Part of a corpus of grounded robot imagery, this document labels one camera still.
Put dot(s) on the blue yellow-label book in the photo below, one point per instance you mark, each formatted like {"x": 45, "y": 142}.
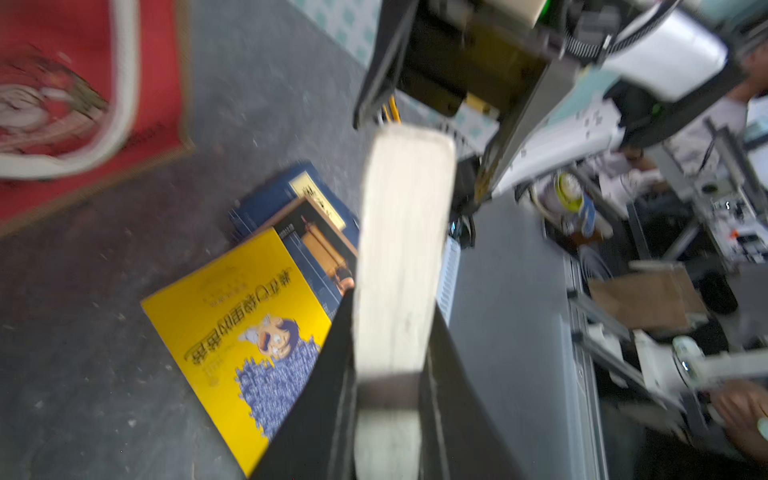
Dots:
{"x": 300, "y": 180}

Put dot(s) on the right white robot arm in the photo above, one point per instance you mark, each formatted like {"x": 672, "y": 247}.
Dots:
{"x": 644, "y": 70}

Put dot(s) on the brown lamp cover book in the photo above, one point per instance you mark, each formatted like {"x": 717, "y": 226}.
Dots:
{"x": 335, "y": 254}

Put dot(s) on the red canvas tote bag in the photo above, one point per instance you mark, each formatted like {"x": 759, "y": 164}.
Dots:
{"x": 92, "y": 93}

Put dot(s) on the yellow cartoon cover book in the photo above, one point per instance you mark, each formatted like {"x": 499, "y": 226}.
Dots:
{"x": 245, "y": 331}

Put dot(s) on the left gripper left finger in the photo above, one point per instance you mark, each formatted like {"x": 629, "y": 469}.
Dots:
{"x": 316, "y": 439}

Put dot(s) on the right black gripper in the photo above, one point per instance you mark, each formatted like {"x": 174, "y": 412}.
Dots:
{"x": 508, "y": 55}

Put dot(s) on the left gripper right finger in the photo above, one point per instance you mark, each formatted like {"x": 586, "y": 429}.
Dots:
{"x": 459, "y": 439}

